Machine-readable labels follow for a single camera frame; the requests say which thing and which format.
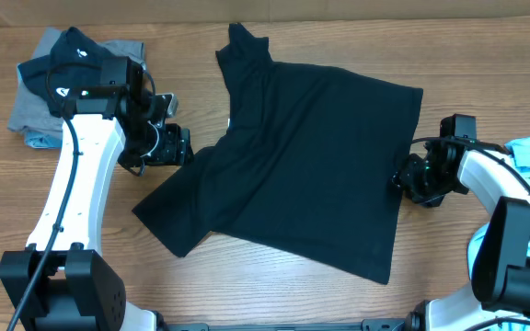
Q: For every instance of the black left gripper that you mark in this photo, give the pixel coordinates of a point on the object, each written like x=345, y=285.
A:
x=175, y=151

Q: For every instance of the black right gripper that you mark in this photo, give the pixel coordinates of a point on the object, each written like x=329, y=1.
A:
x=409, y=175

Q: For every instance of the black t-shirt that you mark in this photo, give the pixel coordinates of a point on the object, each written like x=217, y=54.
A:
x=305, y=166

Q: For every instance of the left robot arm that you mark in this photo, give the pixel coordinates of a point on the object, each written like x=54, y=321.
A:
x=60, y=280

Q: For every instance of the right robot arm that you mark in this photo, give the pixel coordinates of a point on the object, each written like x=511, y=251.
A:
x=499, y=290

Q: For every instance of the folded black Nike shirt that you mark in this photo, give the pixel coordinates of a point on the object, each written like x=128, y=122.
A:
x=73, y=61

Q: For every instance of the folded light blue garment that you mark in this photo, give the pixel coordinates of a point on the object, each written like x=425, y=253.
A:
x=38, y=140

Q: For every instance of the folded grey garment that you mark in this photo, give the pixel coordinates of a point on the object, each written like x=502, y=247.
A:
x=31, y=113

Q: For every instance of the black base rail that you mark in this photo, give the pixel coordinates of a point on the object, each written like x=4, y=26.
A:
x=388, y=324

